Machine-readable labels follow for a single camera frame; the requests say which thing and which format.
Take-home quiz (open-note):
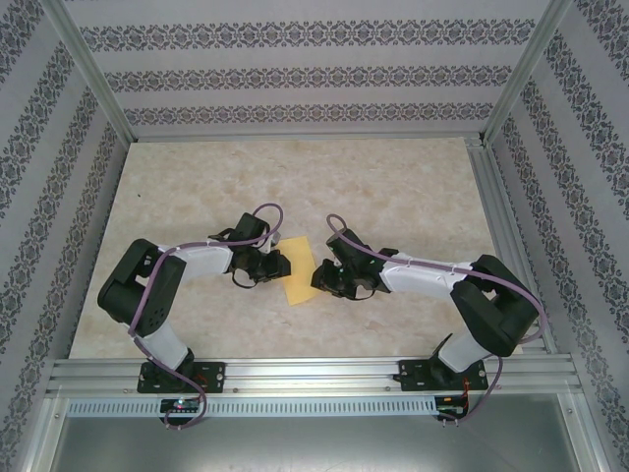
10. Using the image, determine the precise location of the yellow paper sheet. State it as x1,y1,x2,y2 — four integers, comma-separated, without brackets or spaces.
280,235,318,307

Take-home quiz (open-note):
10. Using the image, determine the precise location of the grey metal tray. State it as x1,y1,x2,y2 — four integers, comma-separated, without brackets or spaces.
48,415,599,472

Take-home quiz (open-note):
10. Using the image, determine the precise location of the controller board with green light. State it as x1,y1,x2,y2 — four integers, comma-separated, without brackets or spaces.
160,398,200,413

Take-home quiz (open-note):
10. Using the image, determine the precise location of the small controller board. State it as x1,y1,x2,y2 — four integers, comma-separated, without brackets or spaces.
436,395,468,417

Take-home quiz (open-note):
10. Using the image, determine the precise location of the aluminium mounting rail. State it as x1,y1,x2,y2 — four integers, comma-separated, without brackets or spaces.
46,357,584,397

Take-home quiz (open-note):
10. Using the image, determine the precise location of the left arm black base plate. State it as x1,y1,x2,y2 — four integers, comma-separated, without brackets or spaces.
139,361,227,394

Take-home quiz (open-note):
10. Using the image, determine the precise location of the slotted grey cable duct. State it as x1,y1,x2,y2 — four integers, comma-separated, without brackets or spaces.
66,395,438,417

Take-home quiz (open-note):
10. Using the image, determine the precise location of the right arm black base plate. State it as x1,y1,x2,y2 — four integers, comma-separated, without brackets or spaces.
398,358,487,393

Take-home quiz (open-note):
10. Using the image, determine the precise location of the aluminium side rail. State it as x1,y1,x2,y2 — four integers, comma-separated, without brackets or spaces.
464,136,559,356

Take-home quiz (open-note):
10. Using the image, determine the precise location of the aluminium frame post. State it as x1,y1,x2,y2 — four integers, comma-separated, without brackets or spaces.
42,0,137,145
479,0,574,147

